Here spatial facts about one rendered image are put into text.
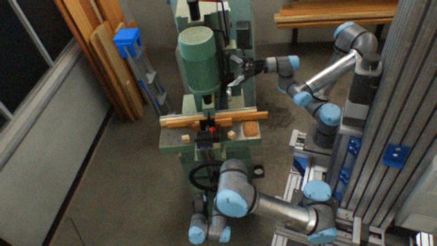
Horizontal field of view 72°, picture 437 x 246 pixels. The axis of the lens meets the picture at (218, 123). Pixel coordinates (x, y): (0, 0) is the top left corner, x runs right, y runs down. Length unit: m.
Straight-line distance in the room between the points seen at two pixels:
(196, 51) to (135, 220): 1.65
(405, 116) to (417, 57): 0.24
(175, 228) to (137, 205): 0.41
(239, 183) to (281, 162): 1.64
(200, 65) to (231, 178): 0.60
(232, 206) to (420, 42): 0.78
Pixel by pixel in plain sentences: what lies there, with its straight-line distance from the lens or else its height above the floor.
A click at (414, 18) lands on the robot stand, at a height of 1.79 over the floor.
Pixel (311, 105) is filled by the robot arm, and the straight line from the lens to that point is 1.79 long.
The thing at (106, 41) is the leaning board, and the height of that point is 0.92.
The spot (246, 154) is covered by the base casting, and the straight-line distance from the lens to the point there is 1.85.
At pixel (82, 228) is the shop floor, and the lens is 2.83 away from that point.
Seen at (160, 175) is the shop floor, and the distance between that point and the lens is 2.83.
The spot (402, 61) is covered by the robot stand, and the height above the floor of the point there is 1.65.
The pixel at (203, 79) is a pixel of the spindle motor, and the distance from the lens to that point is 1.53.
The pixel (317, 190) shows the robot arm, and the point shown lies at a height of 1.05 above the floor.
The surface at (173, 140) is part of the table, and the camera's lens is 1.82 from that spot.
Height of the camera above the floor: 2.24
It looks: 46 degrees down
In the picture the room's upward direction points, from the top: 9 degrees counter-clockwise
